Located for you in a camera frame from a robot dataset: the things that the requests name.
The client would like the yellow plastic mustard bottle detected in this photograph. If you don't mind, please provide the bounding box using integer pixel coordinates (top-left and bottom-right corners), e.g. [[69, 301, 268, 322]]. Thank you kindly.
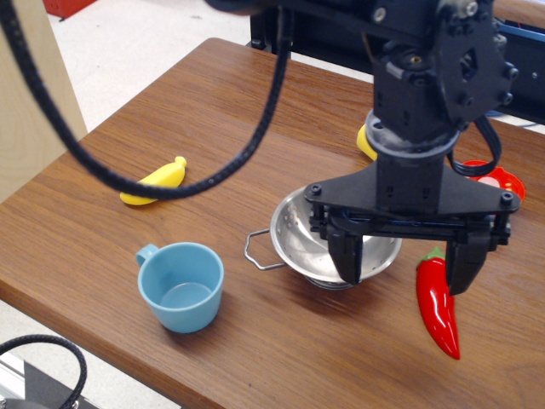
[[356, 125, 378, 161]]

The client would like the steel colander with wire handles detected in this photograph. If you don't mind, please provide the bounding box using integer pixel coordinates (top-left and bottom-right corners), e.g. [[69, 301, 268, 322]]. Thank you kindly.
[[244, 187, 402, 290]]

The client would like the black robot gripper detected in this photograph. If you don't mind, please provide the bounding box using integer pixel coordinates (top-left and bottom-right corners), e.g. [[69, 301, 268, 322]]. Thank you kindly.
[[304, 113, 521, 296]]

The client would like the yellow plastic toy banana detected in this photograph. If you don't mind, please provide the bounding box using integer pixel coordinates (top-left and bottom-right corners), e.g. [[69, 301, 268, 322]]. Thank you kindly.
[[119, 156, 187, 206]]

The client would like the light blue plastic cup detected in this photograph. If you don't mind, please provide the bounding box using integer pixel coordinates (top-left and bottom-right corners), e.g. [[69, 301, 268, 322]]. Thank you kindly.
[[135, 242, 224, 334]]

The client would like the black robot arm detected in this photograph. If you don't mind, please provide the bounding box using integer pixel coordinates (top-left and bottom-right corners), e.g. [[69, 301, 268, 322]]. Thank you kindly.
[[282, 1, 521, 295]]

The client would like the light wooden panel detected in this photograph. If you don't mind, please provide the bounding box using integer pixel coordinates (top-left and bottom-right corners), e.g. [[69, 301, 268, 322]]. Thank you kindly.
[[1, 1, 88, 200]]

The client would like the red plastic chili pepper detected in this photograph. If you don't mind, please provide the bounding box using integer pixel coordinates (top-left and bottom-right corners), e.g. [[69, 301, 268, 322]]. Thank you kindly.
[[416, 247, 461, 360]]

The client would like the red box on floor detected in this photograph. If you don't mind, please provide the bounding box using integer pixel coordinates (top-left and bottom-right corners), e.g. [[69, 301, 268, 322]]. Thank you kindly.
[[43, 0, 96, 19]]

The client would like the red plastic tomato half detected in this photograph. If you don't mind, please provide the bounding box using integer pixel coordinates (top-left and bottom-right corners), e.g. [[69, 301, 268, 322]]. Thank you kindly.
[[470, 166, 526, 201]]

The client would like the black braided cable sleeve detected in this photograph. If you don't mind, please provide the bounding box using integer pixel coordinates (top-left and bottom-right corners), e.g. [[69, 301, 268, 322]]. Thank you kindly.
[[0, 0, 295, 200]]

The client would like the aluminium rail base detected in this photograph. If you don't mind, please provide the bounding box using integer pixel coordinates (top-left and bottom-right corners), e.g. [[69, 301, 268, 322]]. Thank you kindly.
[[1, 344, 97, 408]]

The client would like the black metal frame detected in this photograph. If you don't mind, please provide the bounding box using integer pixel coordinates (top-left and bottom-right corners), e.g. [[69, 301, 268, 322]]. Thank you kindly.
[[249, 10, 544, 124]]

